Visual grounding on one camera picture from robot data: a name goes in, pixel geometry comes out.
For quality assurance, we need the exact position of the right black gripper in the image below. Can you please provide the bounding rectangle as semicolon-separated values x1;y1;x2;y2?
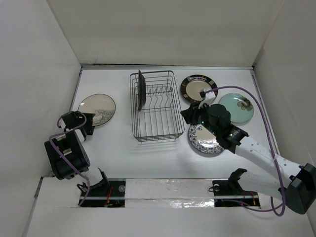
180;100;220;137

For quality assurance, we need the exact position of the tree pattern cream plate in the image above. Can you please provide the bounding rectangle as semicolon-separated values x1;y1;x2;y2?
78;94;116;126

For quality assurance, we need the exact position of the teal flower plate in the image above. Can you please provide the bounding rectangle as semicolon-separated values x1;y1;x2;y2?
219;93;254;123

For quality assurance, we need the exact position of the brown rimmed cream plate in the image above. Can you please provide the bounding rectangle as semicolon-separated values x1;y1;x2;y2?
138;70;146;112

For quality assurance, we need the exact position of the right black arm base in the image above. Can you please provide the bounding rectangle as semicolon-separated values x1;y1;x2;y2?
208;179;260;207

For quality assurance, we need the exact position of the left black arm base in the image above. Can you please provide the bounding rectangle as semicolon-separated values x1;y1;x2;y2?
80;179;126;208

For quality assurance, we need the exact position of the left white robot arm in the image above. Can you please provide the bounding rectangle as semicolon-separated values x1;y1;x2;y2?
44;111;95;180

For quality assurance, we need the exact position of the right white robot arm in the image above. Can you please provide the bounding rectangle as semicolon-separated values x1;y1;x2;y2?
181;104;316;214

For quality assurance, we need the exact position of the blue floral pattern plate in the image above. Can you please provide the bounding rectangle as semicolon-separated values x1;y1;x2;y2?
188;124;224;155

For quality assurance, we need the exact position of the black striped rim plate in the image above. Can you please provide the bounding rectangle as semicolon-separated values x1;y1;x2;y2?
180;75;217;103

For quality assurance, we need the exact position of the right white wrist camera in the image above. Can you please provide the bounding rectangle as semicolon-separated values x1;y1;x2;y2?
199;87;216;107

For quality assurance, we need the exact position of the grey wire dish rack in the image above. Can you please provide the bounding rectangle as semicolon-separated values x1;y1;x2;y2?
130;70;185;143

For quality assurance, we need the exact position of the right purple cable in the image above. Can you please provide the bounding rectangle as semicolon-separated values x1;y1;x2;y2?
204;85;287;217

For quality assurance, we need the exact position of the metal rail bar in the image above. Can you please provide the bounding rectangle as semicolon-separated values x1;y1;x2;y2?
86;196;259;200

